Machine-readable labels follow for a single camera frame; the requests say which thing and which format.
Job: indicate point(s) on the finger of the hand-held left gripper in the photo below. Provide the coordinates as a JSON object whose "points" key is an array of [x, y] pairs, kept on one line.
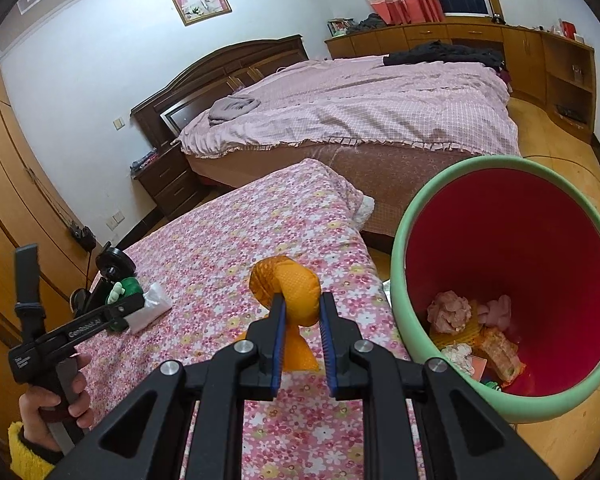
{"points": [[127, 306]]}

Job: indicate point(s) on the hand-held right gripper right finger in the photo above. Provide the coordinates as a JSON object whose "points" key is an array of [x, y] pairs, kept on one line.
{"points": [[328, 345]]}

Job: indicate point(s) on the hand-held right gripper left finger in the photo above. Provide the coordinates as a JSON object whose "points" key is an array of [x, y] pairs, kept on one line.
{"points": [[278, 345]]}

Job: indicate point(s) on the orange net bag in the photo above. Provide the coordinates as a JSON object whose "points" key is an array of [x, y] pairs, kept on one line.
{"points": [[295, 285]]}

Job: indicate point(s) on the cream paper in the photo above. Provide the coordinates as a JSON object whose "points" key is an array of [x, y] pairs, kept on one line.
{"points": [[455, 355]]}

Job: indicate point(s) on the yellow sponge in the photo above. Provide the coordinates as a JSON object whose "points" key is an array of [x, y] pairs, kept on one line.
{"points": [[475, 331]]}

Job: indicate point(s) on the orange box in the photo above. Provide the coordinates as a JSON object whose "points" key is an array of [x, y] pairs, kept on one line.
{"points": [[477, 366]]}

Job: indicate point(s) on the orange white snack packet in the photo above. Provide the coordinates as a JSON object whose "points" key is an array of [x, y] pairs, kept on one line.
{"points": [[497, 352]]}

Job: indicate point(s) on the green trash bin red inside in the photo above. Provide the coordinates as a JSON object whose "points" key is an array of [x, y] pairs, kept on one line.
{"points": [[505, 235]]}

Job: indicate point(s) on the person's left forearm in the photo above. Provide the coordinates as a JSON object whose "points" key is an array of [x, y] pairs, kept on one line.
{"points": [[27, 460]]}

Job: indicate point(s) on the person's left hand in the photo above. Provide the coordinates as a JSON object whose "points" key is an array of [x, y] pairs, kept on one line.
{"points": [[37, 410]]}

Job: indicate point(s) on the green plastic item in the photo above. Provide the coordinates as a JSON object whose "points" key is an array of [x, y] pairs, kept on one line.
{"points": [[130, 287]]}

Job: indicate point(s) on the pink floral cloth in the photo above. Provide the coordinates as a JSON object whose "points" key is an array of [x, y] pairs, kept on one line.
{"points": [[220, 240]]}

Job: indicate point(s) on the pink crumpled tissue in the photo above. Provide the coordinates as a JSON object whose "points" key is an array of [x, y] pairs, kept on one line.
{"points": [[450, 310], [495, 309]]}

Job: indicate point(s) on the dark wooden nightstand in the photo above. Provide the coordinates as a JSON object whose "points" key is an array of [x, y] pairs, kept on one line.
{"points": [[172, 185]]}

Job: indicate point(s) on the items on nightstand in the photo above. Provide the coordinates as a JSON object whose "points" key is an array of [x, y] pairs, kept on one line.
{"points": [[144, 160]]}

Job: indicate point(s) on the light wooden wardrobe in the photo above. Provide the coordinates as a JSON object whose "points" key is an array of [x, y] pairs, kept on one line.
{"points": [[10, 200]]}

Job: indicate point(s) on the small green toy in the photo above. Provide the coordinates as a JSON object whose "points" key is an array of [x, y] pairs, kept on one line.
{"points": [[491, 385]]}

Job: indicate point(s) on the grey folded cloth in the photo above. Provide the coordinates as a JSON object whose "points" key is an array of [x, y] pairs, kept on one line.
{"points": [[232, 107]]}

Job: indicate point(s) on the dark wooden bed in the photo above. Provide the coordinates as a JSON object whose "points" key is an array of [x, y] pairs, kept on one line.
{"points": [[205, 80]]}

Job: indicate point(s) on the pink checked bedspread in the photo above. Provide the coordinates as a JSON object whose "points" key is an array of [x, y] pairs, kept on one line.
{"points": [[355, 105]]}

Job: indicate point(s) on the black clothes pile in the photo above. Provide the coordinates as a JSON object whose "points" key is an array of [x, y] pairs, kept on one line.
{"points": [[440, 52]]}

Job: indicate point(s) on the books on cabinet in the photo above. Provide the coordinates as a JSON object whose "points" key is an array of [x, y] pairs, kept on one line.
{"points": [[341, 26]]}

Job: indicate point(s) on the grey clothes heap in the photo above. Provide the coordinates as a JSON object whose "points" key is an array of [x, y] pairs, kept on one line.
{"points": [[367, 24]]}

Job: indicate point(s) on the dark flat device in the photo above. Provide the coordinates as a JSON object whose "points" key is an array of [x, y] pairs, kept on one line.
{"points": [[569, 112]]}

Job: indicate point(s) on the small red box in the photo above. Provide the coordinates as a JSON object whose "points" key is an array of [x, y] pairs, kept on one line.
{"points": [[568, 29]]}

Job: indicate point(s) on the white wall socket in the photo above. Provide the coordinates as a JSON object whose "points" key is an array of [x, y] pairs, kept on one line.
{"points": [[118, 221]]}

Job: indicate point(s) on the white light switch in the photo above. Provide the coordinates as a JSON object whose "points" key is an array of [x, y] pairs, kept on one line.
{"points": [[119, 123]]}

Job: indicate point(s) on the framed wall photo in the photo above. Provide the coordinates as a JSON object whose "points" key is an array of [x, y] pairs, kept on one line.
{"points": [[197, 0]]}

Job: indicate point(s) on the light wooden wall cabinet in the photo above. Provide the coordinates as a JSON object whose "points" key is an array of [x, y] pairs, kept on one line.
{"points": [[525, 60]]}

